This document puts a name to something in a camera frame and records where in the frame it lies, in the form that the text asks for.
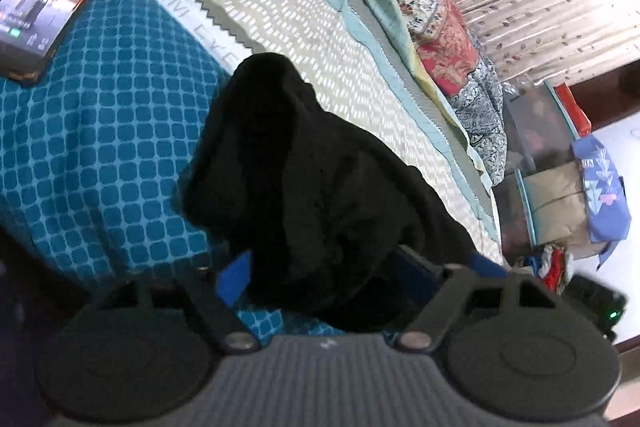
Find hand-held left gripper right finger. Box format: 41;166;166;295
395;247;563;353

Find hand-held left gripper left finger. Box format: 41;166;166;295
95;249;262;355

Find black pants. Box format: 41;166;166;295
180;53;478;333

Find pile of colourful cloth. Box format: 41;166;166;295
520;244;573;293

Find brown cardboard box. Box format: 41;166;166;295
522;159;593;245

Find blue printed bag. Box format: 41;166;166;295
570;134;631;269

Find clear storage bin teal lid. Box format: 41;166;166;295
492;169;540;258
502;79;581;172

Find red flat item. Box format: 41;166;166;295
555;84;593;138

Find red floral patchwork quilt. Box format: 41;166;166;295
350;0;508;185

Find smartphone with lit screen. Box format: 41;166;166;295
0;0;126;88

